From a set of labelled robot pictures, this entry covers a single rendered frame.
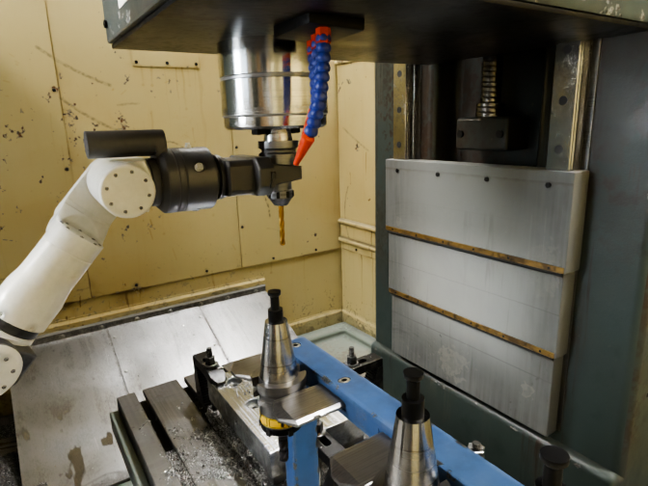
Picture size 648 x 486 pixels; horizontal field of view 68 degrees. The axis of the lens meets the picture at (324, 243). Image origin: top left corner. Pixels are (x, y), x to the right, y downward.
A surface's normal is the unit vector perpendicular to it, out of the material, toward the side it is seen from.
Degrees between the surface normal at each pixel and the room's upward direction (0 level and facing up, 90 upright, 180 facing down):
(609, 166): 90
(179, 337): 24
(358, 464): 0
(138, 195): 93
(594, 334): 90
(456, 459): 0
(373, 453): 0
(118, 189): 93
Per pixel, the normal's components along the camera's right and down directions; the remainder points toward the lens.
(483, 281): -0.83, 0.16
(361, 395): -0.03, -0.97
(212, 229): 0.55, 0.19
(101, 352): 0.20, -0.81
